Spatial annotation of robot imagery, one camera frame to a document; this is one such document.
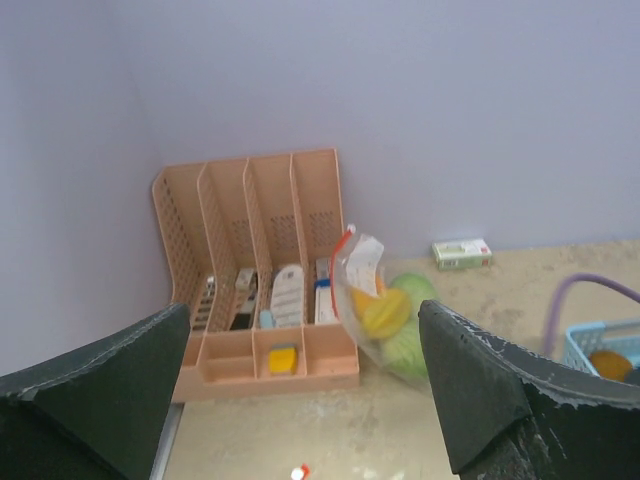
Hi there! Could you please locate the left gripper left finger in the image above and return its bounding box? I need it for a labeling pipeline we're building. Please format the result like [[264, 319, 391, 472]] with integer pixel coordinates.
[[1, 303, 191, 479]]

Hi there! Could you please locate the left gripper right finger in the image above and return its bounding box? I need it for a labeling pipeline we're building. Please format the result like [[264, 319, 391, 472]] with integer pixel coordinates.
[[419, 301, 639, 479]]

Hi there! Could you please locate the green cabbage front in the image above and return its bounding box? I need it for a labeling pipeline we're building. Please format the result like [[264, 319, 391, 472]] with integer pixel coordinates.
[[381, 321, 428, 379]]

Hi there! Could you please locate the green cabbage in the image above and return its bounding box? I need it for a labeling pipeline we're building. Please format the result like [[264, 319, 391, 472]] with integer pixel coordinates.
[[381, 321, 428, 379], [390, 272, 439, 315]]

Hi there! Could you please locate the clear orange zip bag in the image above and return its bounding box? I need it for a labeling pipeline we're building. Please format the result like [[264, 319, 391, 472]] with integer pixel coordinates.
[[330, 225, 439, 390]]

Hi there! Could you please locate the green cabbage back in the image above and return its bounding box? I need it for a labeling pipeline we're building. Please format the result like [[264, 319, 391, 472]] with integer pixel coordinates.
[[390, 272, 439, 315]]

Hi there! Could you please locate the yellow starfruit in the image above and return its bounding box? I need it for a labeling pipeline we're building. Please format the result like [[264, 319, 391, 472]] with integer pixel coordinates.
[[361, 288, 412, 340]]

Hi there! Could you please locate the orange fruit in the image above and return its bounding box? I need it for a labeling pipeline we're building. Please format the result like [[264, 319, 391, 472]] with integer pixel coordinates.
[[350, 276, 386, 317]]

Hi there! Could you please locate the blue plastic basket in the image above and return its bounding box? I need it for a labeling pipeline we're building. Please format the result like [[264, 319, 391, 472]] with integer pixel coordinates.
[[562, 318, 639, 384]]

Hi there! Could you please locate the brown kiwi fruit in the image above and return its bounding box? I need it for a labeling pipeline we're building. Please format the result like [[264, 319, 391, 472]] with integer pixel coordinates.
[[588, 350, 633, 382]]

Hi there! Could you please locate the green white small box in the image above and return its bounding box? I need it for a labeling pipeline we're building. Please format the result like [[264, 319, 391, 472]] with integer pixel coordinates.
[[432, 238, 493, 271]]

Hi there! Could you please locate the yellow block in organizer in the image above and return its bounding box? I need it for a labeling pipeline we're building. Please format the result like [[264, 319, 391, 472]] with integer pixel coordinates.
[[267, 344, 298, 375]]

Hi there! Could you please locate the white blue box in organizer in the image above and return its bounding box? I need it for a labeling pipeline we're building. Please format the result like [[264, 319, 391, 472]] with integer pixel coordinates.
[[314, 257, 339, 325]]

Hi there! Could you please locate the white tube in organizer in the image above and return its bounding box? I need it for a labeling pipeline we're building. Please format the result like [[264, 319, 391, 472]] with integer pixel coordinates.
[[270, 264, 305, 328]]

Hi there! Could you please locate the pink desk organizer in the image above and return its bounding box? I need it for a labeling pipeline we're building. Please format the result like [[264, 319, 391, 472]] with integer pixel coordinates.
[[152, 148, 360, 403]]

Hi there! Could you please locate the aluminium frame rail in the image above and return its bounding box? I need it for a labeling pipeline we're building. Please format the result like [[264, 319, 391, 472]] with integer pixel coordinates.
[[149, 403, 184, 480]]

